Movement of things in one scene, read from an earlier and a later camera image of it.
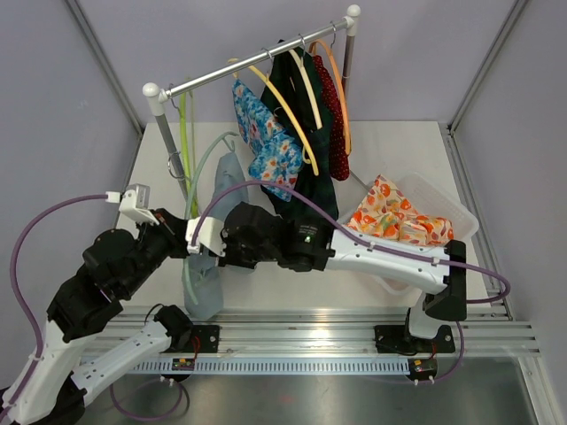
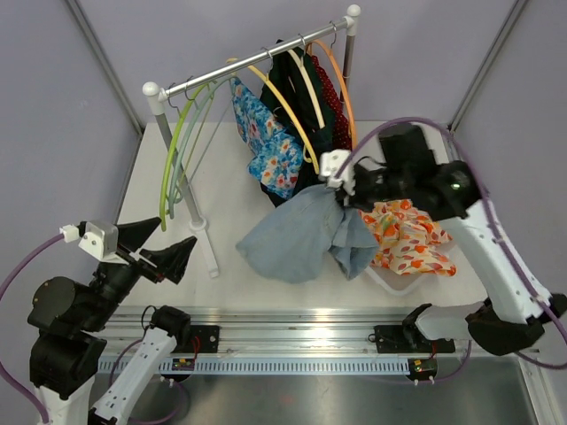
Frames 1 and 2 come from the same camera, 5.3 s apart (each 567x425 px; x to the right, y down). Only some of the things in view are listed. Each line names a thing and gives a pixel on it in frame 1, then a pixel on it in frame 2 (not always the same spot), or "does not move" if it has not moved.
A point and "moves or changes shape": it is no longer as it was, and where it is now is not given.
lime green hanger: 183,129 -> 166,166
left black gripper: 173,227 -> 171,261
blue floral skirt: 276,154 does not move
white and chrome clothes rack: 157,96 does not move
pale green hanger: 189,198 -> 194,120
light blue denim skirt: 202,286 moves or changes shape
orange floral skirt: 385,211 does not move
